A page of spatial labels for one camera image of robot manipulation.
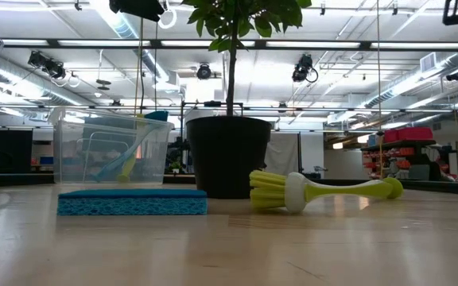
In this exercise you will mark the shelf with red bins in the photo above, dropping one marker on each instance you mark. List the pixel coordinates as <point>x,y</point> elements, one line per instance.
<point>408,135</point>

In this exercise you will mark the white panel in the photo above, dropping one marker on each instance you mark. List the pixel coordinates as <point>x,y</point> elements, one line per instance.
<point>286,153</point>

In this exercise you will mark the small background plant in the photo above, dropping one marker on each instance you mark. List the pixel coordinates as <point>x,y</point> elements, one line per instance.
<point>177,165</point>

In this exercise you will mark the black overhead beam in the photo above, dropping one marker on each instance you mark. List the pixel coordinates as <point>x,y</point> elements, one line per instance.
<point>366,45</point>

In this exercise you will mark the green dish brush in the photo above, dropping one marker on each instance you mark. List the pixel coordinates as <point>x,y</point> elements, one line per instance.
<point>127,171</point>
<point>300,192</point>

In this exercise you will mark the green plant in black pot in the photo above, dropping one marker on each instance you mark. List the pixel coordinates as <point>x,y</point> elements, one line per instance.
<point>229,159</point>

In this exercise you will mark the dark blue scrub sponge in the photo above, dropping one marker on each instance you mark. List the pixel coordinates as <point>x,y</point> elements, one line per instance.
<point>133,204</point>

